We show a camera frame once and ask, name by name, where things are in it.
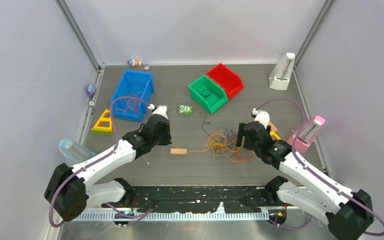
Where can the small colourful figurine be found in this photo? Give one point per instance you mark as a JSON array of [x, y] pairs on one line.
[[134, 62]]

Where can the blue plastic bin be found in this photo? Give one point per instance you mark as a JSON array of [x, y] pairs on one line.
[[133, 94]]

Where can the purple round toy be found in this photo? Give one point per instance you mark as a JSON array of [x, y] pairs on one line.
[[91, 90]]

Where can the pink metronome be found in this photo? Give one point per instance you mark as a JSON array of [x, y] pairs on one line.
[[305, 134]]

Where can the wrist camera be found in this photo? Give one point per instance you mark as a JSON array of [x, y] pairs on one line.
[[261, 116], [158, 110]]

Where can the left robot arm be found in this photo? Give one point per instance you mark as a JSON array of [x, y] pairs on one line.
[[72, 189]]

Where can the yellow ladder toy right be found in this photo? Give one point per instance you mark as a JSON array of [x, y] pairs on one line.
[[274, 135]]

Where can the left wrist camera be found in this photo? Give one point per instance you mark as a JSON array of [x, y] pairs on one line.
[[158, 110]]

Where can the green plastic bin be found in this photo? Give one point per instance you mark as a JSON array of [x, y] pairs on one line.
[[207, 93]]

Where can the green monster toy block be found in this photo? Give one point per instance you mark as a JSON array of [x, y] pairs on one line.
[[185, 109]]

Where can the small wooden block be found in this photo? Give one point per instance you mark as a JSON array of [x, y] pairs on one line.
[[178, 151]]

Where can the yellow triangle ladder toy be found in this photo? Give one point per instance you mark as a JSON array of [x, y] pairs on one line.
[[103, 124]]

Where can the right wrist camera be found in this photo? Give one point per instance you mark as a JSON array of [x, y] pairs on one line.
[[261, 116]]

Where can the red plastic bin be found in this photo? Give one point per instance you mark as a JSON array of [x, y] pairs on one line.
[[231, 82]]

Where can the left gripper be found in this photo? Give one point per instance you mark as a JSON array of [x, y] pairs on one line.
[[167, 140]]

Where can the clear plastic container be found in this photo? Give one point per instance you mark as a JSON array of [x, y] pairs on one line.
[[73, 152]]

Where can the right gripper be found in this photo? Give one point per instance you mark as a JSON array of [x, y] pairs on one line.
[[241, 133]]

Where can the white metronome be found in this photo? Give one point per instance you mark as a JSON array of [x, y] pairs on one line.
[[279, 78]]

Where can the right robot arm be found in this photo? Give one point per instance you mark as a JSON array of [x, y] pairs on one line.
[[345, 212]]

